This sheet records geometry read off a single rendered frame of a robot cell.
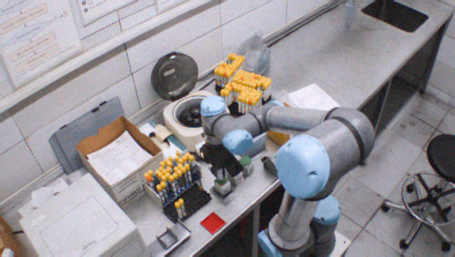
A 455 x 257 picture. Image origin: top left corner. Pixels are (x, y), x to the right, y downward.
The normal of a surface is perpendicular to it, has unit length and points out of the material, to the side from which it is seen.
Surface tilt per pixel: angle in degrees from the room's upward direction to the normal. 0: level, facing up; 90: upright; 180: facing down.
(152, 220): 0
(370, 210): 0
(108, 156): 2
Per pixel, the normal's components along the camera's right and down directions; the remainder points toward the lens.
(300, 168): -0.83, 0.35
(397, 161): -0.04, -0.70
